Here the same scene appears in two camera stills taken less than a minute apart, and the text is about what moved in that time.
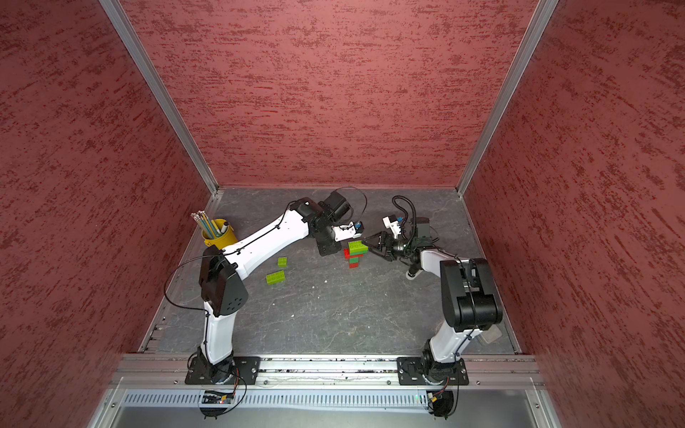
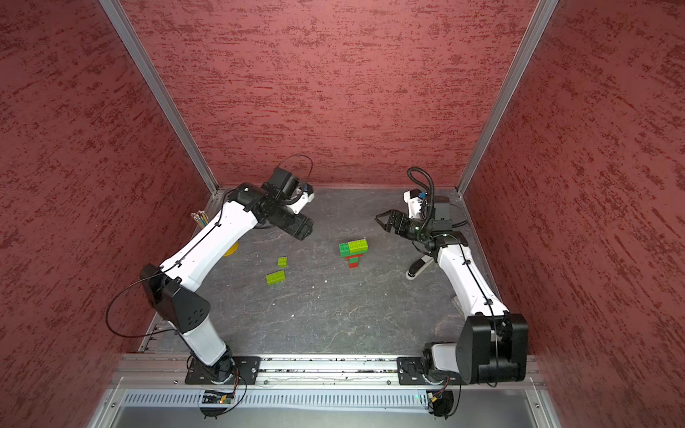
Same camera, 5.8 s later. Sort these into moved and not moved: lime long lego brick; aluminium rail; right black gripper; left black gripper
Moved: right black gripper; left black gripper
Not moved: aluminium rail; lime long lego brick
